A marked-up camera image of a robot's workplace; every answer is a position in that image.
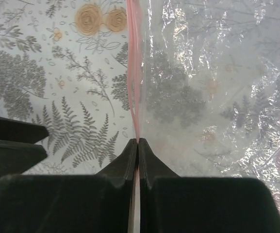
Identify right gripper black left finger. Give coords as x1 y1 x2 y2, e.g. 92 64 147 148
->
0 139 137 233

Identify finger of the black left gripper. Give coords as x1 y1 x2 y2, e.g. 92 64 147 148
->
0 140 47 178

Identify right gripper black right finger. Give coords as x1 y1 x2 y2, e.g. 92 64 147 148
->
138 138 280 233

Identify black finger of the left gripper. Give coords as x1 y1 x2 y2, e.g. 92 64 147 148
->
0 117 49 141

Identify clear zip top bag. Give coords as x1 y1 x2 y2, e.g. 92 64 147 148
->
125 0 280 233

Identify floral tablecloth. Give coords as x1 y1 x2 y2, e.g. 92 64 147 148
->
0 0 133 174

